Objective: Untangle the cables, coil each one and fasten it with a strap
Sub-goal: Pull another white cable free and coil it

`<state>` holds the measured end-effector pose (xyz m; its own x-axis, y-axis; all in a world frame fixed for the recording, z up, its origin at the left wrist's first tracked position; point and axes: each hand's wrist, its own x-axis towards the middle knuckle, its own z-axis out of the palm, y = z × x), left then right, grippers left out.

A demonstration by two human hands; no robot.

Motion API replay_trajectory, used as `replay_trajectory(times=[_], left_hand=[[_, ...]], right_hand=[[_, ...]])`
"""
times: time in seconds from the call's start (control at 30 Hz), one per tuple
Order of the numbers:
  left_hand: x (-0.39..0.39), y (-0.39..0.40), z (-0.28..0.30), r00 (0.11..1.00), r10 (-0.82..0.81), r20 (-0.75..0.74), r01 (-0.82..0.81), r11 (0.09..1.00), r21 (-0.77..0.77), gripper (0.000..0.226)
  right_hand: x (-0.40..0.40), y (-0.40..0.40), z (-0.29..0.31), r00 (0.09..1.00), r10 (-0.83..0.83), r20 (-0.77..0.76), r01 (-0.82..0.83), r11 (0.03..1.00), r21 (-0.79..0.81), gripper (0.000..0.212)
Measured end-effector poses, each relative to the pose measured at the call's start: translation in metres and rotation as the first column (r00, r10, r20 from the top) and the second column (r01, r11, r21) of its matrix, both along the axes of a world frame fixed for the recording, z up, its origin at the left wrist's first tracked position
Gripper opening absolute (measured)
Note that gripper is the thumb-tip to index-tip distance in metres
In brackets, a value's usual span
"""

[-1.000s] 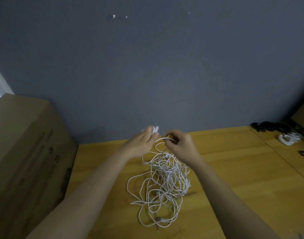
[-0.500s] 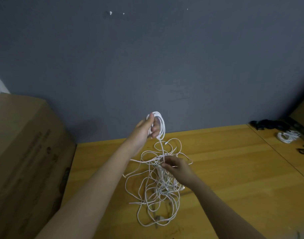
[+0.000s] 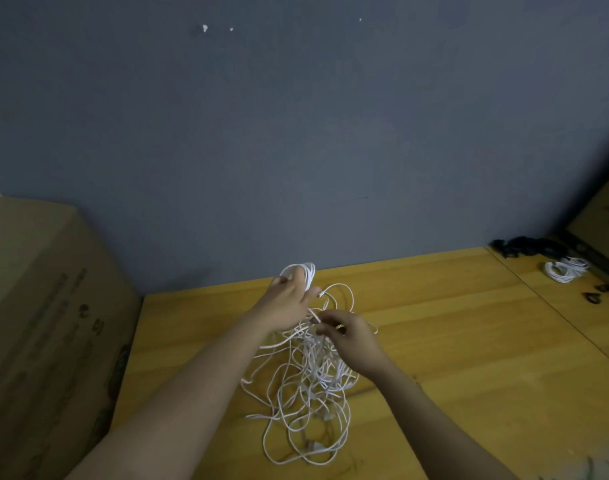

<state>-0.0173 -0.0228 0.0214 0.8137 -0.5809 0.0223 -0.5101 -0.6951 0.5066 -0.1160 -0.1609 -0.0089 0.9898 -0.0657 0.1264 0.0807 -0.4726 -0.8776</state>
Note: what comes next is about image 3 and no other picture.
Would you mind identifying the person's right hand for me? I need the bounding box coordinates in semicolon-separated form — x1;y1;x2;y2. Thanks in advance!
313;309;392;383

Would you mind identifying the person's left hand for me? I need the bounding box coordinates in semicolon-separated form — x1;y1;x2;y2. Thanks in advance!
245;267;324;336

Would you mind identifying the tangle of white cables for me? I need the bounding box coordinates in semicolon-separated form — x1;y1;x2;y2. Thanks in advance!
239;281;382;467

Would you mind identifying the group of black cable ties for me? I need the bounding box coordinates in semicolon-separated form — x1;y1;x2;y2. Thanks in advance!
581;281;609;342

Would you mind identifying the person's right forearm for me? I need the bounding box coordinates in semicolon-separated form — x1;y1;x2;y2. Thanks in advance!
372;363;520;480

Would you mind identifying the person's left forearm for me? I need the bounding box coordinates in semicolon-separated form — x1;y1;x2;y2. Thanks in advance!
65;317;274;480

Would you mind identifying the plain brown cardboard box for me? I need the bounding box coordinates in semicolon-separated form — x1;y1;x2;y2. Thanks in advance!
0;195;145;480

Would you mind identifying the cardboard box with black print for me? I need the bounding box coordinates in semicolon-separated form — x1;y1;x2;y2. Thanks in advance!
567;163;609;272

